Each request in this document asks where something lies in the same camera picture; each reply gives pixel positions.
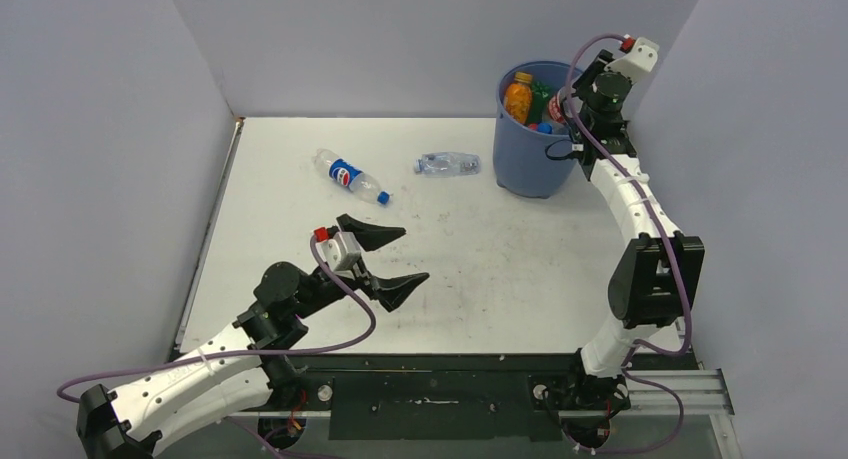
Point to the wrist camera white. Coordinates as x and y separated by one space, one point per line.
340 249
640 57

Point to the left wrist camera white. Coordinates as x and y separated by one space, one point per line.
340 249

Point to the orange juice bottle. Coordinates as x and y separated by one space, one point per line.
518 97

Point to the crushed clear water bottle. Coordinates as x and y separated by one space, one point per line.
447 164

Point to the blue plastic bin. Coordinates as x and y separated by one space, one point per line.
528 163

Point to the Pepsi bottle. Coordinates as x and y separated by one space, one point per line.
359 183
543 128

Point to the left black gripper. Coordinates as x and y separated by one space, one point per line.
389 292

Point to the green plastic bottle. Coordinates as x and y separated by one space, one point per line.
541 94

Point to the clear bottle red label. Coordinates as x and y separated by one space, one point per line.
555 113

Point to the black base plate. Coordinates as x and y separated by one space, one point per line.
444 397

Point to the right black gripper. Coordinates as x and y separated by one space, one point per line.
601 60

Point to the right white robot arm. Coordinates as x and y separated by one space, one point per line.
655 280

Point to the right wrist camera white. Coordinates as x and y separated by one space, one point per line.
640 57

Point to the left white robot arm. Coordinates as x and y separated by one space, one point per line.
248 363

